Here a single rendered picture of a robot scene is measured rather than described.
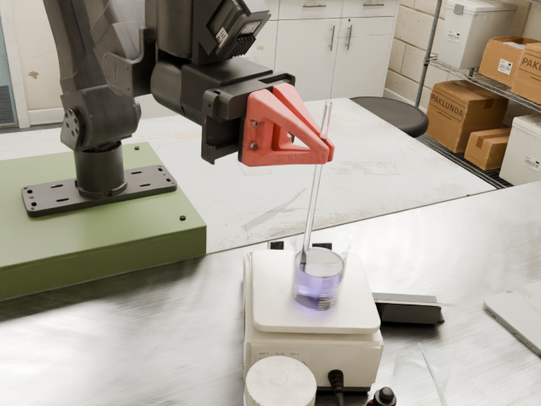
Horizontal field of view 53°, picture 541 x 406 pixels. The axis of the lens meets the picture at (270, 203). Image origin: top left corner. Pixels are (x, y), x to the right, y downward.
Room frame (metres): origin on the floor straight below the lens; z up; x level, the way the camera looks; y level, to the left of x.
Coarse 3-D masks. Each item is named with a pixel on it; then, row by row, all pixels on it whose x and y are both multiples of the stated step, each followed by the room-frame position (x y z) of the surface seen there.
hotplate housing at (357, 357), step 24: (264, 336) 0.38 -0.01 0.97; (288, 336) 0.38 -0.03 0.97; (312, 336) 0.38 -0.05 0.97; (336, 336) 0.38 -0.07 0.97; (360, 336) 0.39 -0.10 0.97; (312, 360) 0.37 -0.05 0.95; (336, 360) 0.37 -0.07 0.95; (360, 360) 0.38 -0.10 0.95; (336, 384) 0.36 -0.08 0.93; (360, 384) 0.38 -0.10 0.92
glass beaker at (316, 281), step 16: (320, 224) 0.44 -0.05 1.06; (320, 240) 0.44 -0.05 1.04; (336, 240) 0.43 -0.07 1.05; (352, 240) 0.42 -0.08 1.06; (304, 256) 0.39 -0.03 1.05; (320, 256) 0.39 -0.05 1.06; (336, 256) 0.39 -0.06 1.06; (304, 272) 0.39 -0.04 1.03; (320, 272) 0.39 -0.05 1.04; (336, 272) 0.39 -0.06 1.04; (304, 288) 0.39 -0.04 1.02; (320, 288) 0.39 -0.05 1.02; (336, 288) 0.40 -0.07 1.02; (304, 304) 0.39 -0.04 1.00; (320, 304) 0.39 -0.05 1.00; (336, 304) 0.40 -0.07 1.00
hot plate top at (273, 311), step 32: (256, 256) 0.47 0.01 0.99; (288, 256) 0.48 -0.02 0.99; (352, 256) 0.49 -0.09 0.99; (256, 288) 0.42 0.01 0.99; (288, 288) 0.43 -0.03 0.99; (352, 288) 0.43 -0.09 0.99; (256, 320) 0.38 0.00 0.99; (288, 320) 0.38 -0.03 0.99; (320, 320) 0.38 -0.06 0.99; (352, 320) 0.39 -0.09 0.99
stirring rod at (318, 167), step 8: (328, 104) 0.41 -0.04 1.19; (328, 112) 0.41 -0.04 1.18; (328, 120) 0.41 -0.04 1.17; (320, 136) 0.41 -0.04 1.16; (320, 168) 0.41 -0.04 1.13; (312, 184) 0.41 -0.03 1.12; (312, 192) 0.41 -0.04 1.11; (312, 200) 0.41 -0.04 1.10; (312, 208) 0.41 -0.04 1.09; (312, 216) 0.41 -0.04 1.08; (312, 224) 0.41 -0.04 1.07; (304, 232) 0.41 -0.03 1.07; (304, 240) 0.41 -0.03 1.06; (304, 248) 0.41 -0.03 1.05
